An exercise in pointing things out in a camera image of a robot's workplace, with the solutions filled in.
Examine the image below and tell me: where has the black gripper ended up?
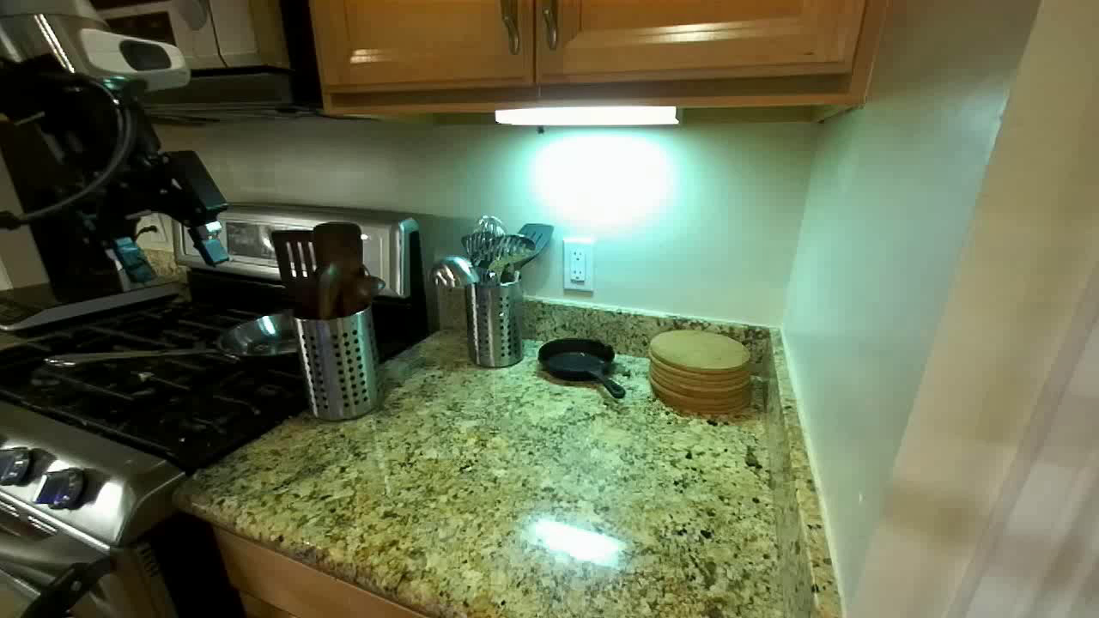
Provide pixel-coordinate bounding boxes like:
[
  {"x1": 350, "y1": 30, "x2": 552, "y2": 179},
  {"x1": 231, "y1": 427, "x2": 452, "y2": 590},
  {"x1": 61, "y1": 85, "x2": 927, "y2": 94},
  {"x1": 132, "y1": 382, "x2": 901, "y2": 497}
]
[{"x1": 105, "y1": 158, "x2": 235, "y2": 288}]

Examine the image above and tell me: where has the wooden slotted spatula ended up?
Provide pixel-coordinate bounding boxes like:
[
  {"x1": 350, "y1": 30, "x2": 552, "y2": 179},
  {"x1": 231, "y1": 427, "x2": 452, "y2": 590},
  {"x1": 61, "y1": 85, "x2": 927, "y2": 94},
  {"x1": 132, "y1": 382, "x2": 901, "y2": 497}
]
[{"x1": 268, "y1": 228, "x2": 323, "y2": 322}]

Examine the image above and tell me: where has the steel frying pan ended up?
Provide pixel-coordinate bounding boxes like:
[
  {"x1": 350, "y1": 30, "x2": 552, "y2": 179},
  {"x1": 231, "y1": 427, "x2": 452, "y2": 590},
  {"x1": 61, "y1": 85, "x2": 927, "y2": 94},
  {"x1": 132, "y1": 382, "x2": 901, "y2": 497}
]
[{"x1": 42, "y1": 309, "x2": 301, "y2": 371}]

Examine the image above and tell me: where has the stainless steel gas stove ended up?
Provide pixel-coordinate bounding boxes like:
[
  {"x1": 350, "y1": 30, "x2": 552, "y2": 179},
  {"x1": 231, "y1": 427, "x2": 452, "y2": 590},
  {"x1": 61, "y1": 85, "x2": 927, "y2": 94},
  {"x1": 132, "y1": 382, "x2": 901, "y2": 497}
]
[{"x1": 0, "y1": 204, "x2": 433, "y2": 618}]

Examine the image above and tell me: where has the dark wooden spatula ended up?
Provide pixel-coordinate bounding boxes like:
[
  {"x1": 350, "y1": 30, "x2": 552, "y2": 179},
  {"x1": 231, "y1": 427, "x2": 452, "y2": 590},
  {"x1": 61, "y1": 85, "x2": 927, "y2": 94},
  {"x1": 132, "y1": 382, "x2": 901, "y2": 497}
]
[{"x1": 308, "y1": 219, "x2": 372, "y2": 322}]

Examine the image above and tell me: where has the perforated steel utensil holder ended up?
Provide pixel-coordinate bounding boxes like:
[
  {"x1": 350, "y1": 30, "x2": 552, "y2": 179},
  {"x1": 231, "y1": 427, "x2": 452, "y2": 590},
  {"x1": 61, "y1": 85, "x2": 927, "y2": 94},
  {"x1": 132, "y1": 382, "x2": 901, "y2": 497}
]
[{"x1": 291, "y1": 306, "x2": 386, "y2": 422}]

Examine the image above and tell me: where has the stainless steel microwave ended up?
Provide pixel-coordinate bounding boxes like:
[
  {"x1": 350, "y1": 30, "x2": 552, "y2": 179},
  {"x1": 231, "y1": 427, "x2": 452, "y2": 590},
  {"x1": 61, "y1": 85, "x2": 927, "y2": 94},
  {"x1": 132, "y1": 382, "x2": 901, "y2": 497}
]
[{"x1": 66, "y1": 0, "x2": 301, "y2": 123}]

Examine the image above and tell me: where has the black stove knob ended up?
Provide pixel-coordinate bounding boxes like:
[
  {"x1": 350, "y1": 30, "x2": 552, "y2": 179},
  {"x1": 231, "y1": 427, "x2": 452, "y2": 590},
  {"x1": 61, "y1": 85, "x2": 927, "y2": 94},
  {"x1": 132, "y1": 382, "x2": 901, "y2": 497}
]
[
  {"x1": 0, "y1": 447, "x2": 39, "y2": 489},
  {"x1": 33, "y1": 469, "x2": 94, "y2": 514}
]

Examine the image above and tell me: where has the wooden cabinet door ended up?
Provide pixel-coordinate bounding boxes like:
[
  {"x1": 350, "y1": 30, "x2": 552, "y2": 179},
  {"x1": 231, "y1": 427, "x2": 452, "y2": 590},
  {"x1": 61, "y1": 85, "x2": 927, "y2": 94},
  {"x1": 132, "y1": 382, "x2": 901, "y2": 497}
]
[
  {"x1": 531, "y1": 0, "x2": 870, "y2": 82},
  {"x1": 308, "y1": 0, "x2": 537, "y2": 91}
]

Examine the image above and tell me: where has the small steel utensil holder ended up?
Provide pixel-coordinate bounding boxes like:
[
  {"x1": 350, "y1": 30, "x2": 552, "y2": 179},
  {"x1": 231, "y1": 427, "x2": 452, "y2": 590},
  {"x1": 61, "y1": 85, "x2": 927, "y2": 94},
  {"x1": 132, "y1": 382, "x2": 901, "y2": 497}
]
[{"x1": 468, "y1": 273, "x2": 526, "y2": 371}]

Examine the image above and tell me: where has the wooden base cabinet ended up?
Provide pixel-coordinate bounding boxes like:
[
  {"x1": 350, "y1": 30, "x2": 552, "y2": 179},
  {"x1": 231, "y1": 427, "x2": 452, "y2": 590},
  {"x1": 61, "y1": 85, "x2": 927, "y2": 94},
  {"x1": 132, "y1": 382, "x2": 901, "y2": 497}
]
[{"x1": 208, "y1": 525, "x2": 439, "y2": 618}]

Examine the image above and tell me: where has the black cast iron skillet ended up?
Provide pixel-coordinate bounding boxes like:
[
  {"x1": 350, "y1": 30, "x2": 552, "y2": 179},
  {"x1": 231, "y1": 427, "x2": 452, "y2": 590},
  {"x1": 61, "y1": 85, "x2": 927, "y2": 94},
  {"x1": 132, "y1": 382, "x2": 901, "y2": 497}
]
[{"x1": 537, "y1": 336, "x2": 632, "y2": 407}]

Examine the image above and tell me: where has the under-cabinet light bar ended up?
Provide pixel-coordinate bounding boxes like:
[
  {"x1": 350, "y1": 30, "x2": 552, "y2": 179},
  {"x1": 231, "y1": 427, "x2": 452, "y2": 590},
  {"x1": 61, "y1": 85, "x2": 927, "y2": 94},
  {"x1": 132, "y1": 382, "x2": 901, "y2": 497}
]
[{"x1": 492, "y1": 102, "x2": 682, "y2": 131}]

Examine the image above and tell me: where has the white wall outlet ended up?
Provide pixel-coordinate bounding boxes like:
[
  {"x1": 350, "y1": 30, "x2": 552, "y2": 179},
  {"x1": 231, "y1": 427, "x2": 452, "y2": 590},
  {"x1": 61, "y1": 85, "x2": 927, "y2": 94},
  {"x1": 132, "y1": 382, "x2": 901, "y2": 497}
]
[{"x1": 561, "y1": 237, "x2": 600, "y2": 297}]

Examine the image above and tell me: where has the wooden wall cabinet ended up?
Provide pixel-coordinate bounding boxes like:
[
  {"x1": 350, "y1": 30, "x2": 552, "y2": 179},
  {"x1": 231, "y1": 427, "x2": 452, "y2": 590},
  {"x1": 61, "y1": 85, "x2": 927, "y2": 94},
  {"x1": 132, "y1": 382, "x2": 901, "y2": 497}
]
[{"x1": 307, "y1": 0, "x2": 888, "y2": 123}]

